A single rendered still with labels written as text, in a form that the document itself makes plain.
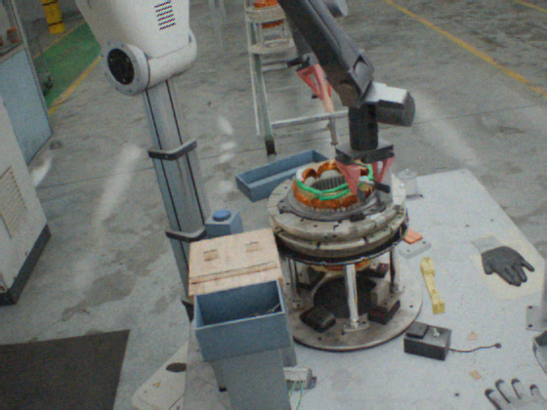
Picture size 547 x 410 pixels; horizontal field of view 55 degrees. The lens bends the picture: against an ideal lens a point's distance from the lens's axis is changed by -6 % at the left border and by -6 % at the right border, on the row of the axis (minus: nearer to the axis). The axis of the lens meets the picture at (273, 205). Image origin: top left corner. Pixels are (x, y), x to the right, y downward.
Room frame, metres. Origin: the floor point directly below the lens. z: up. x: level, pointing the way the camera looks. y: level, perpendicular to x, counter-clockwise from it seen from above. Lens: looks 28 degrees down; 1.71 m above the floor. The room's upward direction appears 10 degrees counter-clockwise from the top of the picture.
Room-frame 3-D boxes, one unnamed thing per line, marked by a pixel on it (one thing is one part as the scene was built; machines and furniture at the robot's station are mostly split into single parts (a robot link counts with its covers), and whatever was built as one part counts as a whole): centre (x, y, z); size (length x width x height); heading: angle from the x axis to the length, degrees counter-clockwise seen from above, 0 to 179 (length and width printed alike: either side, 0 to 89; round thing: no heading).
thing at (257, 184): (1.41, -0.04, 0.92); 0.25 x 0.11 x 0.28; 111
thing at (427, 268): (1.13, -0.37, 0.80); 0.22 x 0.04 x 0.03; 172
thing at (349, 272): (1.01, -0.14, 0.91); 0.02 x 0.02 x 0.21
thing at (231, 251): (1.00, 0.10, 1.05); 0.20 x 0.19 x 0.02; 2
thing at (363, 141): (1.02, -0.20, 1.28); 0.10 x 0.07 x 0.07; 111
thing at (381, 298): (1.05, -0.23, 0.85); 0.06 x 0.04 x 0.05; 137
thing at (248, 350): (0.84, 0.10, 0.92); 0.17 x 0.11 x 0.28; 92
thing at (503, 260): (1.18, -0.59, 0.79); 0.24 x 0.13 x 0.02; 179
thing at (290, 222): (1.14, -0.15, 1.09); 0.32 x 0.32 x 0.01
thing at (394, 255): (1.14, -0.27, 0.91); 0.02 x 0.02 x 0.21
